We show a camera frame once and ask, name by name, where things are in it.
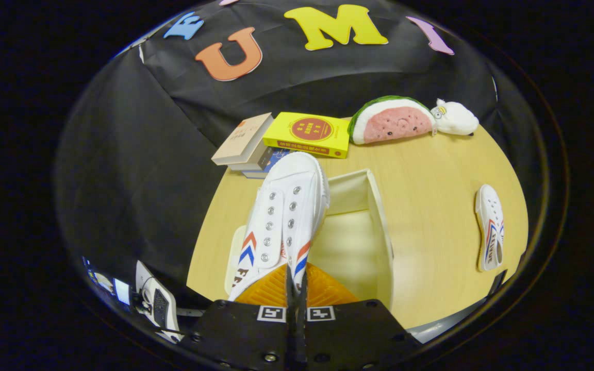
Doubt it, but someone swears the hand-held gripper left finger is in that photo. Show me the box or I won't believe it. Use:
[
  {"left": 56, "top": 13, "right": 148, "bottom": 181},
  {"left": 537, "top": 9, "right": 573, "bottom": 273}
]
[{"left": 190, "top": 263, "right": 298, "bottom": 371}]

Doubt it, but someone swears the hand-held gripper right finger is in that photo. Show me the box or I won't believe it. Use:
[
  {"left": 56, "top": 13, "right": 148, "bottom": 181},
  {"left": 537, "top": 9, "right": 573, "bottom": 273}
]
[{"left": 297, "top": 263, "right": 421, "bottom": 371}]

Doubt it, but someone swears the beige fabric storage box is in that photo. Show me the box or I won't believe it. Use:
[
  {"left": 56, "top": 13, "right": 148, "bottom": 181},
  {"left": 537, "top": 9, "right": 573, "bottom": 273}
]
[{"left": 224, "top": 169, "right": 394, "bottom": 310}]

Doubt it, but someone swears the white canvas shoe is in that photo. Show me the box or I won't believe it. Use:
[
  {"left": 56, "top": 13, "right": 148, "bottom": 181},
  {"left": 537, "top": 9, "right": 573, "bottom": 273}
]
[
  {"left": 227, "top": 151, "right": 330, "bottom": 302},
  {"left": 475, "top": 184, "right": 505, "bottom": 272}
]

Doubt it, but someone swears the white device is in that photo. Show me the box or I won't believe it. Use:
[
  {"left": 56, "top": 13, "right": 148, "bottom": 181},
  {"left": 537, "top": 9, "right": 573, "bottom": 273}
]
[{"left": 136, "top": 260, "right": 184, "bottom": 343}]

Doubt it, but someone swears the grey book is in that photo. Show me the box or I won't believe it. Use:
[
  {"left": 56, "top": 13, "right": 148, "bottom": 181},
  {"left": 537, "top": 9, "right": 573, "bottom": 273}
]
[{"left": 227, "top": 144, "right": 272, "bottom": 172}]

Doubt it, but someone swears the blue book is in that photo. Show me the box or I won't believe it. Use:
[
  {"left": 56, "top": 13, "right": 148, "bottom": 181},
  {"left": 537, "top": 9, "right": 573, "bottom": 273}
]
[{"left": 242, "top": 148, "right": 290, "bottom": 179}]

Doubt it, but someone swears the beige book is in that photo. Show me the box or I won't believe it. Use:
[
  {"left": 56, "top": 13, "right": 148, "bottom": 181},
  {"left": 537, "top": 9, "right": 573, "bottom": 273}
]
[{"left": 211, "top": 113, "right": 274, "bottom": 166}]

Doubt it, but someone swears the yellow book with red circle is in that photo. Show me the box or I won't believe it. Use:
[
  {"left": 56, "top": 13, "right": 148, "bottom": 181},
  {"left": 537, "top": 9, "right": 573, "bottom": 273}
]
[{"left": 263, "top": 112, "right": 351, "bottom": 159}]

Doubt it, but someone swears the watermelon slice plush toy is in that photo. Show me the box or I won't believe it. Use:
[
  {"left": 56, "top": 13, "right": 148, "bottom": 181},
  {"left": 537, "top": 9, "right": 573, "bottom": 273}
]
[{"left": 349, "top": 95, "right": 436, "bottom": 145}]

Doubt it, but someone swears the white plush toy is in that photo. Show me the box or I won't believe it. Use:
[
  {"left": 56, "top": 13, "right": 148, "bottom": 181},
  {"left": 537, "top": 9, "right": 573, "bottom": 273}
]
[{"left": 430, "top": 98, "right": 480, "bottom": 137}]

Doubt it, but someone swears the black table edge bracket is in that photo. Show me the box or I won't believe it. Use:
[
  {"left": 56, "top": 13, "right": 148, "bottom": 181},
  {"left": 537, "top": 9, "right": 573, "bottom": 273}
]
[{"left": 488, "top": 269, "right": 508, "bottom": 297}]

